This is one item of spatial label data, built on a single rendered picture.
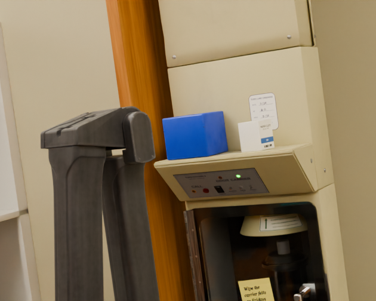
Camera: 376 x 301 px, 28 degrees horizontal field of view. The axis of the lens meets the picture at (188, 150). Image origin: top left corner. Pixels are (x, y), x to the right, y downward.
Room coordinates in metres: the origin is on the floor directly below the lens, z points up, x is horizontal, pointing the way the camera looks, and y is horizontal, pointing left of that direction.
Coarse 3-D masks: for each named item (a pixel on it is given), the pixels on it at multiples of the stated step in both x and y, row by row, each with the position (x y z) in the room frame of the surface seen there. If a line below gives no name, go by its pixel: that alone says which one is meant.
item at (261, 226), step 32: (224, 224) 1.64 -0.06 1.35; (256, 224) 1.60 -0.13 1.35; (288, 224) 1.57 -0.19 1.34; (224, 256) 1.65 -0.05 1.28; (256, 256) 1.61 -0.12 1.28; (288, 256) 1.57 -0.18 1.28; (320, 256) 1.54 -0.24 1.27; (224, 288) 1.65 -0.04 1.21; (288, 288) 1.58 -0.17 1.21; (320, 288) 1.54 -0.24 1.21
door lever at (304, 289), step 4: (300, 288) 1.56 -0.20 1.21; (304, 288) 1.56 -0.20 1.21; (308, 288) 1.55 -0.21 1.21; (300, 292) 1.53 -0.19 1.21; (304, 292) 1.54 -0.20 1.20; (308, 292) 1.55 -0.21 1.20; (296, 296) 1.51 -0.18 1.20; (300, 296) 1.51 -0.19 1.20; (304, 296) 1.56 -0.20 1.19; (308, 296) 1.55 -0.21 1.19; (296, 300) 1.51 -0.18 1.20; (300, 300) 1.51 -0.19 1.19
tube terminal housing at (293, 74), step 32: (192, 64) 1.67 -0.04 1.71; (224, 64) 1.63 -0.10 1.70; (256, 64) 1.59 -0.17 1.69; (288, 64) 1.56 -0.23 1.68; (192, 96) 1.67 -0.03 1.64; (224, 96) 1.63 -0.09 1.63; (288, 96) 1.56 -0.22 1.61; (320, 96) 1.62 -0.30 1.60; (288, 128) 1.57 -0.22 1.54; (320, 128) 1.60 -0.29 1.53; (320, 160) 1.58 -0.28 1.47; (320, 192) 1.55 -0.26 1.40; (320, 224) 1.55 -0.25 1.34
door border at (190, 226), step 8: (192, 216) 1.68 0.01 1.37; (192, 224) 1.68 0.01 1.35; (192, 232) 1.68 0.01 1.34; (192, 240) 1.68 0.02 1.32; (192, 248) 1.68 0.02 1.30; (192, 256) 1.68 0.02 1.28; (200, 264) 1.68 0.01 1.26; (192, 272) 1.68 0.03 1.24; (200, 272) 1.68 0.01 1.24; (200, 280) 1.68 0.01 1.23; (200, 288) 1.68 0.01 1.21; (200, 296) 1.68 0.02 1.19
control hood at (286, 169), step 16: (304, 144) 1.53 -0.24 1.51; (176, 160) 1.57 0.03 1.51; (192, 160) 1.55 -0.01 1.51; (208, 160) 1.53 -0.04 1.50; (224, 160) 1.52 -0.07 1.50; (240, 160) 1.50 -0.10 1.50; (256, 160) 1.49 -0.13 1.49; (272, 160) 1.48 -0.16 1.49; (288, 160) 1.46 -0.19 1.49; (304, 160) 1.49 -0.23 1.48; (272, 176) 1.52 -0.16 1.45; (288, 176) 1.50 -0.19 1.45; (304, 176) 1.49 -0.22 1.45; (176, 192) 1.65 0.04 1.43; (272, 192) 1.56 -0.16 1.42; (288, 192) 1.55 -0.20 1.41; (304, 192) 1.54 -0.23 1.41
